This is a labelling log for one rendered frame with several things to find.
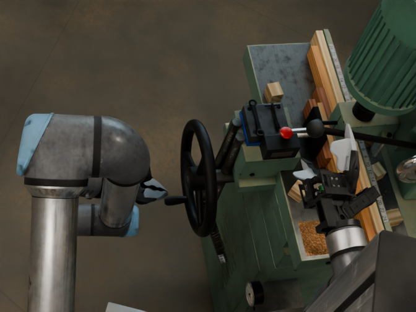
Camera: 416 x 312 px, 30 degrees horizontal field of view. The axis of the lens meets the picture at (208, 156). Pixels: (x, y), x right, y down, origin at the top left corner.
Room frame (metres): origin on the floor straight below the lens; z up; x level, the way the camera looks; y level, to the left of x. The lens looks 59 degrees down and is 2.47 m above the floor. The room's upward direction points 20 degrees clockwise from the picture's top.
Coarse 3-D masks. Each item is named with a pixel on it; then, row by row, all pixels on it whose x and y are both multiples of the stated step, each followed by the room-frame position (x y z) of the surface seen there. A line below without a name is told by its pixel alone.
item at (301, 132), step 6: (312, 108) 1.10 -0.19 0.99; (318, 108) 1.11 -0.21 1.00; (312, 114) 1.10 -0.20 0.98; (318, 114) 1.09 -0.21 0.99; (306, 120) 1.10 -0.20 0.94; (294, 132) 1.04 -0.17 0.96; (300, 132) 1.05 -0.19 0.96; (306, 132) 1.05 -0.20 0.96; (300, 138) 1.04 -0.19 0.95; (306, 138) 1.07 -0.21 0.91; (312, 138) 1.06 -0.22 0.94; (318, 138) 1.04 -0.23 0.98; (324, 138) 1.03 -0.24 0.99; (312, 144) 1.05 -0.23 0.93; (318, 144) 1.03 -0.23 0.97; (312, 150) 1.04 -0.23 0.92; (318, 150) 1.03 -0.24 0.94; (312, 156) 1.03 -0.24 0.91
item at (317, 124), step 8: (312, 120) 0.87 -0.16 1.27; (312, 128) 0.85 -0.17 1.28; (320, 128) 0.85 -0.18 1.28; (328, 128) 0.87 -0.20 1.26; (312, 136) 0.84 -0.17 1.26; (344, 136) 0.88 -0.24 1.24; (360, 136) 0.90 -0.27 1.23; (368, 136) 0.92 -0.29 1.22; (376, 136) 0.93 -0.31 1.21; (392, 144) 0.94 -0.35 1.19; (400, 144) 0.95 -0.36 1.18; (408, 144) 0.96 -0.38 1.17
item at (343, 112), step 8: (344, 104) 1.09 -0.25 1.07; (352, 104) 1.09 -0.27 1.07; (336, 112) 1.07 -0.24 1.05; (344, 112) 1.07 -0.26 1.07; (336, 120) 1.06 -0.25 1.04; (344, 120) 1.04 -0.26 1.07; (352, 120) 1.05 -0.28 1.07; (376, 120) 1.08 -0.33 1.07; (384, 120) 1.08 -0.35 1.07; (392, 120) 1.09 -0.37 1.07; (336, 128) 1.05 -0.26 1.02; (344, 128) 1.03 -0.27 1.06; (352, 128) 1.03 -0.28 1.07; (360, 128) 1.04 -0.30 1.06; (368, 128) 1.05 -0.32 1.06; (376, 128) 1.06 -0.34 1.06; (384, 128) 1.07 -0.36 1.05; (392, 128) 1.08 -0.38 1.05; (336, 136) 1.04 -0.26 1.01
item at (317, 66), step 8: (312, 48) 1.32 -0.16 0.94; (312, 56) 1.30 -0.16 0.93; (320, 56) 1.30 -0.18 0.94; (312, 64) 1.29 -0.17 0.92; (320, 64) 1.28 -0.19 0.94; (312, 72) 1.28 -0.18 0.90; (320, 72) 1.25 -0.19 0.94; (320, 80) 1.24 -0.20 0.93; (328, 80) 1.24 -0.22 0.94; (328, 88) 1.22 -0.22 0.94; (328, 96) 1.19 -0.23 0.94; (360, 216) 0.90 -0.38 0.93; (368, 216) 0.91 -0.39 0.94; (368, 224) 0.89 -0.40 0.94; (368, 232) 0.87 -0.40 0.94; (368, 240) 0.85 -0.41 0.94
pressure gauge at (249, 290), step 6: (252, 282) 0.77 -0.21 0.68; (258, 282) 0.77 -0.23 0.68; (246, 288) 0.76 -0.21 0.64; (252, 288) 0.75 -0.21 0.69; (258, 288) 0.75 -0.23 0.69; (246, 294) 0.75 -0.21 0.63; (252, 294) 0.74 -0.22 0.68; (258, 294) 0.74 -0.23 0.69; (252, 300) 0.73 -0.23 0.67; (258, 300) 0.73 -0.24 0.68
